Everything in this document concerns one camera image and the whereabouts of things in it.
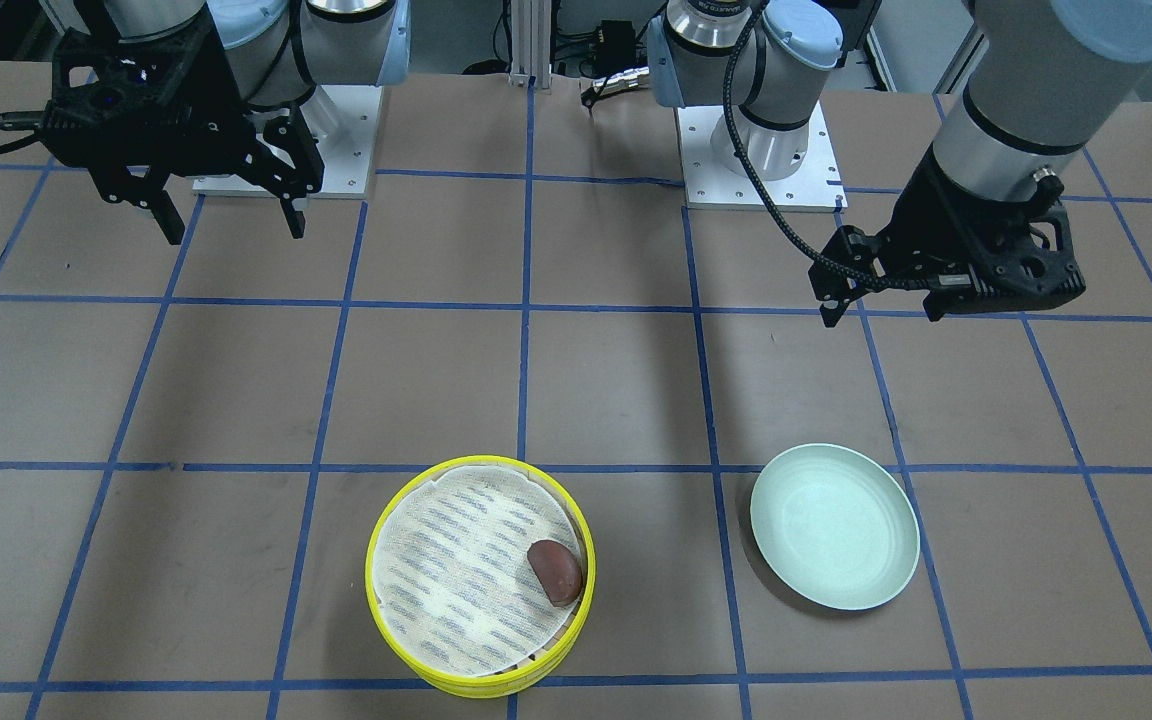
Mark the yellow bamboo steamer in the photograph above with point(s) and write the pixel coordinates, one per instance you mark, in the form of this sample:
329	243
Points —
446	573
499	685

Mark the light green plate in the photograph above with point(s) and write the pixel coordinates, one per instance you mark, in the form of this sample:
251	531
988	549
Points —
835	527

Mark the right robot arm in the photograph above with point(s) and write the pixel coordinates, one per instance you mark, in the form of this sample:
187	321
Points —
282	50

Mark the black electronics box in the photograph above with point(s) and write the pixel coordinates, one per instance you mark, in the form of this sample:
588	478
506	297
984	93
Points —
615	43

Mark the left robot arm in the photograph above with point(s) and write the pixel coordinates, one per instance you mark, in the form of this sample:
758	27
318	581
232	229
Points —
1035	81

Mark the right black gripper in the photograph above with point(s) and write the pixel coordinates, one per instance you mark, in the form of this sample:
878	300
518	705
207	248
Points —
219	105

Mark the aluminium frame post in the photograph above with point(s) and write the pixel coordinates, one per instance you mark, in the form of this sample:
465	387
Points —
530	26

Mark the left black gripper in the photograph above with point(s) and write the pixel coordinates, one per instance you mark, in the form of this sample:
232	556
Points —
946	215

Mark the dark red bun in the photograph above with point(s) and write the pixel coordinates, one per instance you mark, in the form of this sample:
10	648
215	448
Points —
558	571

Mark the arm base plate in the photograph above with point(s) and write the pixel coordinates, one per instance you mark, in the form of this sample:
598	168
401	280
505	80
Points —
798	168
344	121

